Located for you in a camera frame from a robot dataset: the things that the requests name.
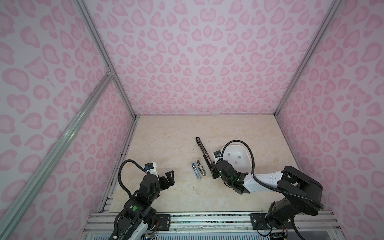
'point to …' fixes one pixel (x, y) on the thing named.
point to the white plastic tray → (238, 156)
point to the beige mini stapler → (200, 168)
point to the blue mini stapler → (196, 172)
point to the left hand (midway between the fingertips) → (168, 172)
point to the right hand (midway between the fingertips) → (211, 163)
